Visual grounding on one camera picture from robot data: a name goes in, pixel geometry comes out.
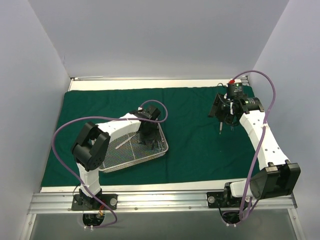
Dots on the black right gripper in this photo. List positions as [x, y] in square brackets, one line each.
[225, 117]

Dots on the metal mesh instrument tray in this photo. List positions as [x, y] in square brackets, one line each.
[131, 153]

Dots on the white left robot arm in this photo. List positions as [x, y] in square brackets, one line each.
[90, 146]

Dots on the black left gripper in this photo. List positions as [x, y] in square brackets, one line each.
[147, 135]

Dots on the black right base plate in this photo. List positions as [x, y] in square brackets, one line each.
[219, 199]

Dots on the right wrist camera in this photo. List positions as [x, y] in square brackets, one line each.
[235, 90]

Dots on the green surgical drape cloth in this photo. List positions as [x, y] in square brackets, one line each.
[196, 150]

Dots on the steel surgical scissors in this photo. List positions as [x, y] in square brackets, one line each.
[220, 127]

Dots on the aluminium front rail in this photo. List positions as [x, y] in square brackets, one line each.
[60, 202]

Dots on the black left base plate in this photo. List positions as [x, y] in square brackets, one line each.
[85, 203]

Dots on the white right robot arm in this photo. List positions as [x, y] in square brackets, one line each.
[277, 175]

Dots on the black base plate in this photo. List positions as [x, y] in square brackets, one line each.
[219, 199]
[85, 203]

